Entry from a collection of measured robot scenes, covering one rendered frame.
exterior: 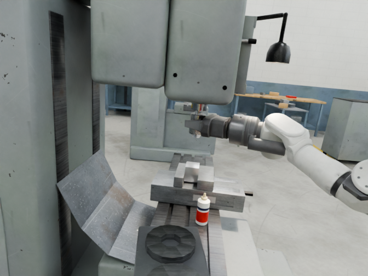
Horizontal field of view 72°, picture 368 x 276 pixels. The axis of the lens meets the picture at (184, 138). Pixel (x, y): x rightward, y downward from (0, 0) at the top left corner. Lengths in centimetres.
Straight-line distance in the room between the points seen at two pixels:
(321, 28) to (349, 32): 71
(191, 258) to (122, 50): 49
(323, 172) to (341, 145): 452
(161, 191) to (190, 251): 53
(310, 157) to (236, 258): 43
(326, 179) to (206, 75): 37
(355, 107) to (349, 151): 78
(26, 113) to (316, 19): 760
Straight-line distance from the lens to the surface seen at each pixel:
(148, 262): 47
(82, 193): 87
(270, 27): 756
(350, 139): 520
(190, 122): 76
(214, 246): 82
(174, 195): 97
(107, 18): 70
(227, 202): 98
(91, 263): 106
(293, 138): 67
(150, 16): 68
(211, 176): 98
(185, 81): 68
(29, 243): 83
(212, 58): 67
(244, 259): 93
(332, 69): 806
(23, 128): 69
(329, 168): 64
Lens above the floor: 140
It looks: 16 degrees down
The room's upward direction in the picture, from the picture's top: 5 degrees clockwise
